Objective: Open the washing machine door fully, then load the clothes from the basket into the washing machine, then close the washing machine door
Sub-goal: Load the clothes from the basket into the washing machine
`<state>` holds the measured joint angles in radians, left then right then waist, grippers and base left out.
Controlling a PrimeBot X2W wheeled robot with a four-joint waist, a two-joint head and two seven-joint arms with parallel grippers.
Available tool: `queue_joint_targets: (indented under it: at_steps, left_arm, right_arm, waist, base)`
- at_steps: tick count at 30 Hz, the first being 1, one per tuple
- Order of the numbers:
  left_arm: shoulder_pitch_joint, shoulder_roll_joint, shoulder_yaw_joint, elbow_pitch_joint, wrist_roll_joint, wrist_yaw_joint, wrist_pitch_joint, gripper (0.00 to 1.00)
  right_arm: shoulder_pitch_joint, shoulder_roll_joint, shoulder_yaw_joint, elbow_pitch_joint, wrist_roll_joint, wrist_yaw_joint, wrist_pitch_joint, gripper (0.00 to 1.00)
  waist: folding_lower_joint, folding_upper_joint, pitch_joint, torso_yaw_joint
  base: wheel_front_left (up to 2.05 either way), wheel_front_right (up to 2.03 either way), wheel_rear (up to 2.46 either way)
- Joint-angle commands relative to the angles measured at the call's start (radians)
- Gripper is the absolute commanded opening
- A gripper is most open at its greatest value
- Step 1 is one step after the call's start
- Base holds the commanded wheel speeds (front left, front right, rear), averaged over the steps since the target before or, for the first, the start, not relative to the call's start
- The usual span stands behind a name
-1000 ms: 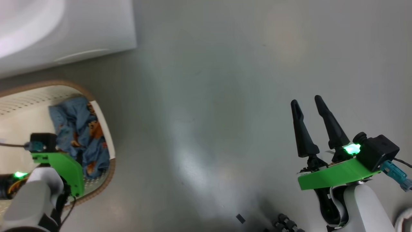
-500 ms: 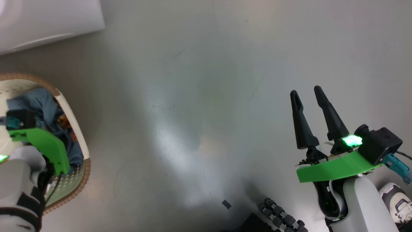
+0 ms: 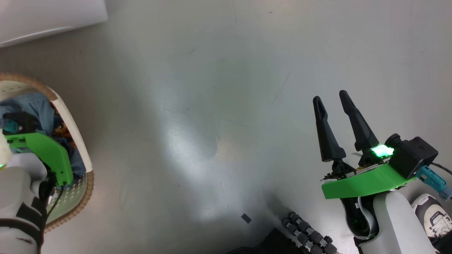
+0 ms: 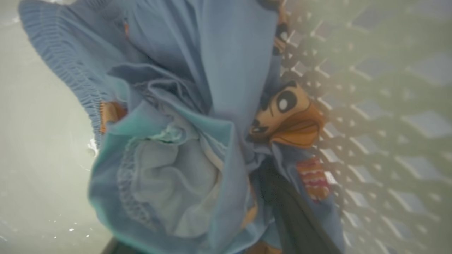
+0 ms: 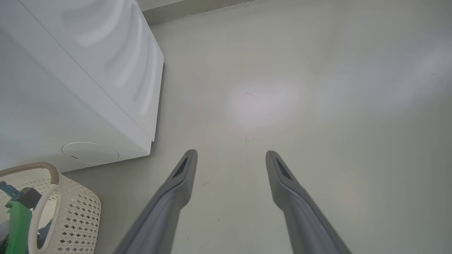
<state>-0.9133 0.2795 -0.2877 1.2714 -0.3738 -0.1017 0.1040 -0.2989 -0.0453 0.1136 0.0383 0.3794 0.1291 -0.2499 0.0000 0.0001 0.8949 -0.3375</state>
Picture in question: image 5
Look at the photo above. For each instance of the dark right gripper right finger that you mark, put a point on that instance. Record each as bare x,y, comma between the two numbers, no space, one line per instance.
300,218

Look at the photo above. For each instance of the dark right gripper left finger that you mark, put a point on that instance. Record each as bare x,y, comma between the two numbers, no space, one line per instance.
166,211

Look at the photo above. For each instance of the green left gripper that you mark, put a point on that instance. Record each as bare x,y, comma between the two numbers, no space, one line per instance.
17,229

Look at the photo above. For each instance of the cream perforated laundry basket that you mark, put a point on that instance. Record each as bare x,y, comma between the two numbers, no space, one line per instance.
77,215

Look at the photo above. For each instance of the white front-load washing machine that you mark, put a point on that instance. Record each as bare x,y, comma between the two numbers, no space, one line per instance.
53,88

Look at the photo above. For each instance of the round drain filter cover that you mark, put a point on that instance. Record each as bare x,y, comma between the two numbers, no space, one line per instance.
91,153

